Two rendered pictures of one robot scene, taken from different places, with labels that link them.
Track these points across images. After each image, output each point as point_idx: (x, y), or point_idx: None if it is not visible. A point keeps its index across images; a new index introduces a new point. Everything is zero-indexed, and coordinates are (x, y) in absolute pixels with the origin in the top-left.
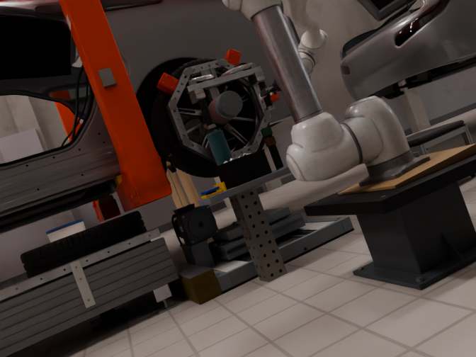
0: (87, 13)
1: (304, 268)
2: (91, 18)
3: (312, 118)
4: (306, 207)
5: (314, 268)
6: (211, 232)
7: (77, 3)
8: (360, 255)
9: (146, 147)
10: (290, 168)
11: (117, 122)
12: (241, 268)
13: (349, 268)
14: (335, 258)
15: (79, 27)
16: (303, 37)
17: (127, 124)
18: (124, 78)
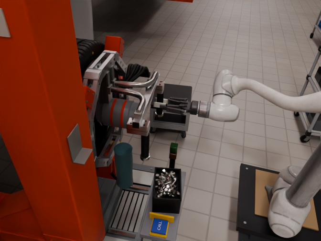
0: (54, 18)
1: (179, 235)
2: (59, 30)
3: (309, 205)
4: (241, 228)
5: (189, 234)
6: None
7: None
8: (211, 217)
9: (96, 206)
10: (277, 230)
11: (80, 202)
12: None
13: (222, 235)
14: (192, 219)
15: (46, 56)
16: (234, 84)
17: (87, 194)
18: (86, 132)
